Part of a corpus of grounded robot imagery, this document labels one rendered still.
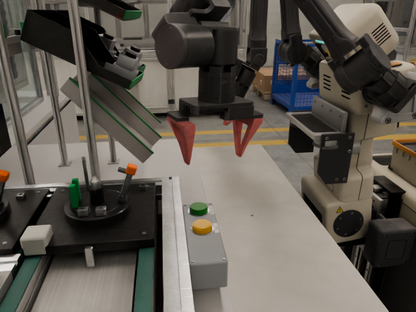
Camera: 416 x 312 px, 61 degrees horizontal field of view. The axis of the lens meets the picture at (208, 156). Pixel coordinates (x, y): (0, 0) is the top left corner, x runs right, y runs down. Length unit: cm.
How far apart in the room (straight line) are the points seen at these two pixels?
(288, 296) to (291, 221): 27
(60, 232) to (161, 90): 417
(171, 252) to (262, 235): 30
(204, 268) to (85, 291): 21
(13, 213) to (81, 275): 23
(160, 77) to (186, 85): 37
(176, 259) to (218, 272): 8
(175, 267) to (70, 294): 19
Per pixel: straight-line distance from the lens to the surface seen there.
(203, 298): 73
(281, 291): 76
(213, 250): 67
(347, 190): 119
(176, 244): 70
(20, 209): 88
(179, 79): 482
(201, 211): 77
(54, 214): 82
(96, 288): 69
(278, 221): 96
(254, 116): 56
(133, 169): 75
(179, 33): 46
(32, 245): 73
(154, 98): 486
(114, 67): 95
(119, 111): 107
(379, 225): 124
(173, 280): 62
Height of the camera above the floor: 137
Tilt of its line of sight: 22 degrees down
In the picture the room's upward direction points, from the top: straight up
